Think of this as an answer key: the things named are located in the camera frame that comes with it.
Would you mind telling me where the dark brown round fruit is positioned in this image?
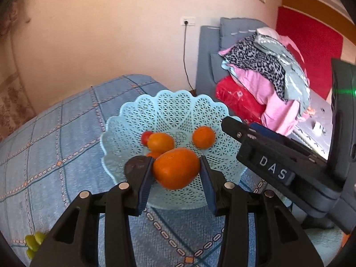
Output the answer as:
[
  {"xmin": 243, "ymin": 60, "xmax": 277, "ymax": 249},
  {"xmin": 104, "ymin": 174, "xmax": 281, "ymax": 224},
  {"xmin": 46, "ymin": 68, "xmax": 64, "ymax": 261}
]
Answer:
[{"xmin": 124, "ymin": 156, "xmax": 154, "ymax": 182}]

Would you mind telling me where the small orange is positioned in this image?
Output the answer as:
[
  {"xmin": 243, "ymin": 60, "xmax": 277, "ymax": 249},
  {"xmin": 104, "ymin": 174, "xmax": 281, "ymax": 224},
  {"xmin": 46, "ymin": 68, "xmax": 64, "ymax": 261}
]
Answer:
[{"xmin": 192, "ymin": 126, "xmax": 215, "ymax": 150}]

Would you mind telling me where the large orange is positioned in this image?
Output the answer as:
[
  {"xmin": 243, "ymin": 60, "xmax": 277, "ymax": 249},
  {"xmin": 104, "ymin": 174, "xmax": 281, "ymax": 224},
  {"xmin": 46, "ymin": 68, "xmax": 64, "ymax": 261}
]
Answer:
[{"xmin": 146, "ymin": 152, "xmax": 162, "ymax": 159}]

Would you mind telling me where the red tomato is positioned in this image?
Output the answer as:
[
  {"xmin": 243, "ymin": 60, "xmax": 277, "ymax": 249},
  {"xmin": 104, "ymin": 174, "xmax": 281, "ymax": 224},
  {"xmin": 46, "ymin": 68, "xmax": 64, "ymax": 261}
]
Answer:
[{"xmin": 141, "ymin": 131, "xmax": 153, "ymax": 146}]

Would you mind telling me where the green fruit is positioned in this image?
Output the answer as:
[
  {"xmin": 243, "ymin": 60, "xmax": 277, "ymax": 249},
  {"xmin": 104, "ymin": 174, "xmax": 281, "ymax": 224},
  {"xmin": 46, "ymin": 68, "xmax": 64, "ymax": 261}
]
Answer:
[
  {"xmin": 34, "ymin": 231, "xmax": 47, "ymax": 245},
  {"xmin": 25, "ymin": 235, "xmax": 39, "ymax": 252},
  {"xmin": 26, "ymin": 248, "xmax": 36, "ymax": 260}
]

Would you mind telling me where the black tracker device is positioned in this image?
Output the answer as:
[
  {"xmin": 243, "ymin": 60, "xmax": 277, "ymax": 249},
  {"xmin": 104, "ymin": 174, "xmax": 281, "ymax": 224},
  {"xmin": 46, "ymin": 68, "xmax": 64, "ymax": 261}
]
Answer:
[{"xmin": 328, "ymin": 59, "xmax": 355, "ymax": 180}]

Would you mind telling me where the pile of clothes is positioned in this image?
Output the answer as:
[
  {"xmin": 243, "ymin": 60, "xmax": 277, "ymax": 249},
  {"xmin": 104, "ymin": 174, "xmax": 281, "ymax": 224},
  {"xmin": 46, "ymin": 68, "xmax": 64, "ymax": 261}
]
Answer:
[{"xmin": 215, "ymin": 27, "xmax": 315, "ymax": 136}]

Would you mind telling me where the light blue lattice basket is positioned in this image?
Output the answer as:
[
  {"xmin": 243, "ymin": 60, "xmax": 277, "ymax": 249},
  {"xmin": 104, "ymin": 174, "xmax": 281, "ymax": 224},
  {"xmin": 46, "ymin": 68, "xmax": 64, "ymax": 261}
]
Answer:
[{"xmin": 99, "ymin": 89, "xmax": 247, "ymax": 210}]

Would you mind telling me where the grey upholstered headboard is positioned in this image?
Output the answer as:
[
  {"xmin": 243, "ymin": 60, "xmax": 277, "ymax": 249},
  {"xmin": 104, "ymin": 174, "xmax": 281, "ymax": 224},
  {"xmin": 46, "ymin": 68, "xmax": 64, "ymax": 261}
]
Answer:
[{"xmin": 196, "ymin": 18, "xmax": 267, "ymax": 100}]

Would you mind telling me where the blue patterned bedspread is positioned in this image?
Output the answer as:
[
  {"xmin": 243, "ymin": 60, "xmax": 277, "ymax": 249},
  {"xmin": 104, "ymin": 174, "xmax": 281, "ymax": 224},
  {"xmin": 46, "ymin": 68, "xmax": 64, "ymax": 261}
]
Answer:
[{"xmin": 0, "ymin": 73, "xmax": 293, "ymax": 267}]

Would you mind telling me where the beige patterned curtain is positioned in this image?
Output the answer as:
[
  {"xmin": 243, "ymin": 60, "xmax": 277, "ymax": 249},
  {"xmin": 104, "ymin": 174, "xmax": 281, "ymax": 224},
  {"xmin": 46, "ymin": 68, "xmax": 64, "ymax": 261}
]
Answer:
[{"xmin": 1, "ymin": 0, "xmax": 36, "ymax": 139}]

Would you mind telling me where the red wall panel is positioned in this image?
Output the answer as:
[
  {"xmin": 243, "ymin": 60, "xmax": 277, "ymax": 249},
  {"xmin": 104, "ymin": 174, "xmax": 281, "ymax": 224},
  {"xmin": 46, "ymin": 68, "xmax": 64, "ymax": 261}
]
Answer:
[{"xmin": 276, "ymin": 7, "xmax": 343, "ymax": 99}]

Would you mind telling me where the black power cable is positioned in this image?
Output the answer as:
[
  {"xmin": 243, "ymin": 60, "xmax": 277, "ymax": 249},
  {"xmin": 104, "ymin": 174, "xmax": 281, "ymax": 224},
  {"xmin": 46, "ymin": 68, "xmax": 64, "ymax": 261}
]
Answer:
[{"xmin": 182, "ymin": 22, "xmax": 197, "ymax": 92}]

